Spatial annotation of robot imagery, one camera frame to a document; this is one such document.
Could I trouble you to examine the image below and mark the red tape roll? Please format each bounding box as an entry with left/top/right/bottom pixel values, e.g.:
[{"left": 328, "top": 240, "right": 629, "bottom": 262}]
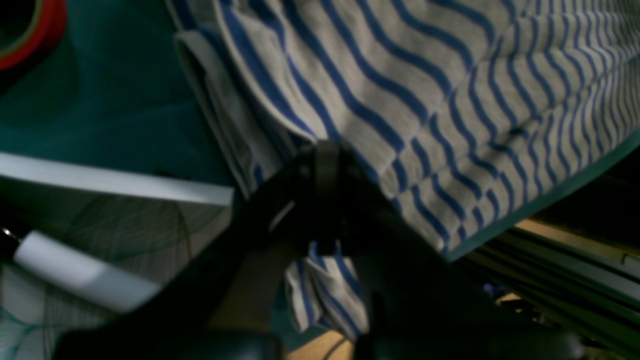
[{"left": 0, "top": 0, "right": 67, "bottom": 78}]

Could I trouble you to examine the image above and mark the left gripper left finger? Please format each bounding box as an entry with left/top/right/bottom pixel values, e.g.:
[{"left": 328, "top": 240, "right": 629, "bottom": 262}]
[{"left": 53, "top": 143, "right": 330, "bottom": 360}]

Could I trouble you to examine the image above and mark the white marker pen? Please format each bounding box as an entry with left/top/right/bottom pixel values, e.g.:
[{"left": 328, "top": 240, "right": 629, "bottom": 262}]
[{"left": 1, "top": 227, "right": 162, "bottom": 313}]

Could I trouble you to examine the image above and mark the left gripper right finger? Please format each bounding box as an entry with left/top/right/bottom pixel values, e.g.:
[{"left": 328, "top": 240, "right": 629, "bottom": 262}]
[{"left": 330, "top": 145, "right": 586, "bottom": 360}]

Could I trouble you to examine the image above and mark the blue white striped T-shirt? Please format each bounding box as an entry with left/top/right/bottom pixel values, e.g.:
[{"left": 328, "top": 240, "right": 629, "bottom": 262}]
[{"left": 165, "top": 0, "right": 640, "bottom": 341}]

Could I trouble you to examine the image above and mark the white printed paper pad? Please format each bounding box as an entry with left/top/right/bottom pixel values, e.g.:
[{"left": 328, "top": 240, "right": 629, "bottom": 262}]
[{"left": 1, "top": 152, "right": 234, "bottom": 360}]

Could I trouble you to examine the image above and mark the teal table cloth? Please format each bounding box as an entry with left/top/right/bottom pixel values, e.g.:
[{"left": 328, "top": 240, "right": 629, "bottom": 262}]
[{"left": 0, "top": 0, "right": 640, "bottom": 261}]

